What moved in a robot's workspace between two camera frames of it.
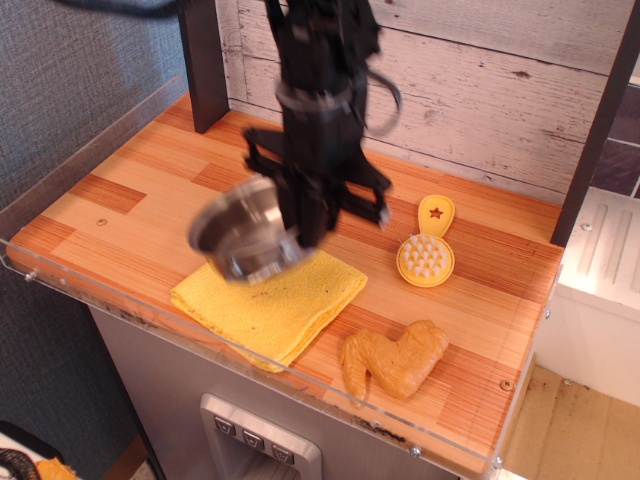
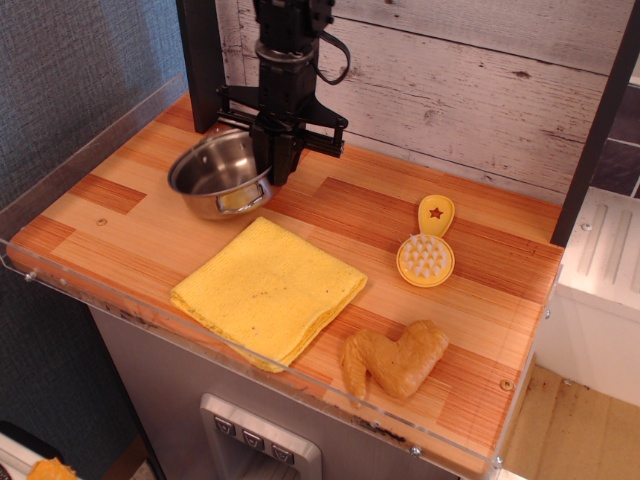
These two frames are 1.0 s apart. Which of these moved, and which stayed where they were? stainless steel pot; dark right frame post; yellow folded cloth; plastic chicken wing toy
Moved: stainless steel pot
Stayed: yellow folded cloth; plastic chicken wing toy; dark right frame post
